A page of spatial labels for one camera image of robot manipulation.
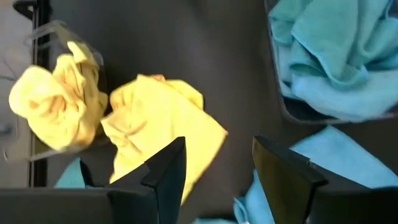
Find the clear plastic basket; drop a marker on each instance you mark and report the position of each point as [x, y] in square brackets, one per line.
[46, 31]
[289, 112]

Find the yellow microfiber towel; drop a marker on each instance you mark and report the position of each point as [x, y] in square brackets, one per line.
[155, 118]
[56, 102]

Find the black table mat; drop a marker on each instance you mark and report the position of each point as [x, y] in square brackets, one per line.
[186, 46]

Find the blue microfiber towel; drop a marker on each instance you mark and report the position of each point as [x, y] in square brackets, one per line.
[342, 102]
[73, 177]
[335, 31]
[342, 155]

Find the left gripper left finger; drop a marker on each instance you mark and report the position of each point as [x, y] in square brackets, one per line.
[93, 205]

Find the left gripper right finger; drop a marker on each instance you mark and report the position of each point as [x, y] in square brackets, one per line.
[311, 202]

